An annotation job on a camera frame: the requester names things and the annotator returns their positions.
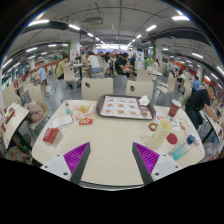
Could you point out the beige chairs group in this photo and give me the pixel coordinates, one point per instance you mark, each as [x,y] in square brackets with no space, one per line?
[144,75]

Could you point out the person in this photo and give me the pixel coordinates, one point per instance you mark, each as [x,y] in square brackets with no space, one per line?
[61,69]
[196,84]
[94,63]
[42,76]
[121,65]
[196,101]

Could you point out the neighbouring beige table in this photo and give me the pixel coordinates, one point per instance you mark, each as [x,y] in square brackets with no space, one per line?
[215,125]
[15,123]

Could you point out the pink backpack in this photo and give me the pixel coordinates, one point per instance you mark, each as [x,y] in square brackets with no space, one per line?
[36,112]

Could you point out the white flyer with red print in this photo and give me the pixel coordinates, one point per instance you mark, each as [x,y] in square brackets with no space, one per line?
[198,145]

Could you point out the ceiling air conditioner unit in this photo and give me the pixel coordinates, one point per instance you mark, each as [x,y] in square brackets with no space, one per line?
[94,21]

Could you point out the colourful sticker sheet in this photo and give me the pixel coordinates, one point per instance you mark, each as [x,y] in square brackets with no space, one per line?
[160,116]

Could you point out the white plastic bag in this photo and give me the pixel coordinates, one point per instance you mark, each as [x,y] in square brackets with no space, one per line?
[213,152]

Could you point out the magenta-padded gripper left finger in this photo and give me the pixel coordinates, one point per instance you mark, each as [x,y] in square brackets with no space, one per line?
[75,158]

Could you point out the flat round red coaster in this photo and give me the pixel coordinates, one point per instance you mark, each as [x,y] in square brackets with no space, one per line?
[172,139]

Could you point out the clear bag with fried food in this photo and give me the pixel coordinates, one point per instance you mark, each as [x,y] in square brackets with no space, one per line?
[83,109]

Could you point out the white paper card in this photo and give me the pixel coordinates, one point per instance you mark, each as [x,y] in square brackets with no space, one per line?
[62,121]

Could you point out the red carton box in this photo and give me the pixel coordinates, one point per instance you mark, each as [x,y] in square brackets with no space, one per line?
[50,135]

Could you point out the cream ceramic mug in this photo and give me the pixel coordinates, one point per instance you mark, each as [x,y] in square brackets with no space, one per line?
[163,130]

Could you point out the small red sauce packet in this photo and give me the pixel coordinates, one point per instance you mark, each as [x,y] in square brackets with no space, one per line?
[85,121]

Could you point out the red paper cup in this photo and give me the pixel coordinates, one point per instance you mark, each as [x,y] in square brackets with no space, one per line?
[174,108]

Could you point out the ceiling lights group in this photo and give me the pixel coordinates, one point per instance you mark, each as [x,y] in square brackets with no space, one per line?
[180,18]

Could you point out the beige chair with round hole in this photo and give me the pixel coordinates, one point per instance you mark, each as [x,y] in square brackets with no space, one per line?
[98,90]
[140,90]

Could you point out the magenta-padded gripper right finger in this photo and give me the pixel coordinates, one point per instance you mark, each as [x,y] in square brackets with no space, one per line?
[148,158]

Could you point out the clear blue-capped water bottle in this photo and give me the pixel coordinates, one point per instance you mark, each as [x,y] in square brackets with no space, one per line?
[181,147]

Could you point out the small red wrapper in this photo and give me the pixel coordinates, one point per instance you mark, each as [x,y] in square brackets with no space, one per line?
[182,125]

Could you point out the small clear bottle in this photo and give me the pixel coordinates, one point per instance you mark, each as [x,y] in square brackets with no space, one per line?
[67,109]

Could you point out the dark food tray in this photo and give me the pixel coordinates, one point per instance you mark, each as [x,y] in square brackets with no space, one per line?
[125,107]

